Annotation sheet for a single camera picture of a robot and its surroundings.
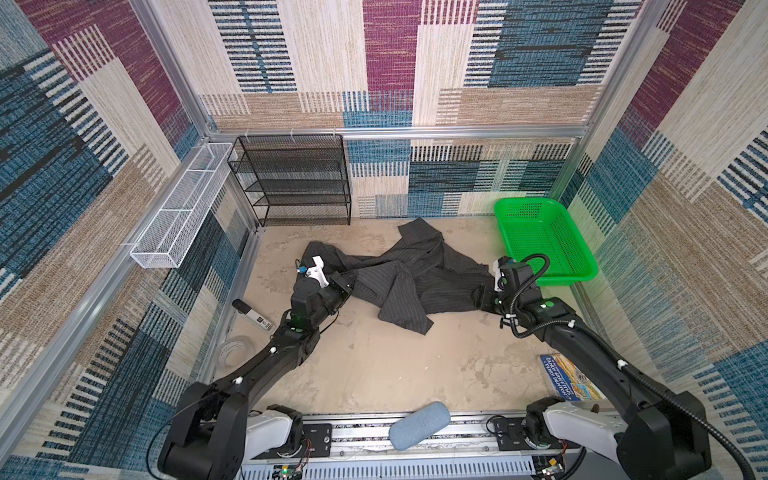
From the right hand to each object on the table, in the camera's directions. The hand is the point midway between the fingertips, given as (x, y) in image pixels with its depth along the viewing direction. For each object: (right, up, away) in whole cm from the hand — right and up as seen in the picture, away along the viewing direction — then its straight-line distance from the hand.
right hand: (479, 300), depth 84 cm
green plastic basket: (+30, +23, +32) cm, 49 cm away
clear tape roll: (-69, -15, +4) cm, 70 cm away
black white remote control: (-69, -4, +8) cm, 69 cm away
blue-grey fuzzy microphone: (-18, -28, -11) cm, 35 cm away
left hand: (-32, +9, -3) cm, 34 cm away
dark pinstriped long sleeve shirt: (-13, +5, +18) cm, 23 cm away
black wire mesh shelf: (-59, +39, +25) cm, 75 cm away
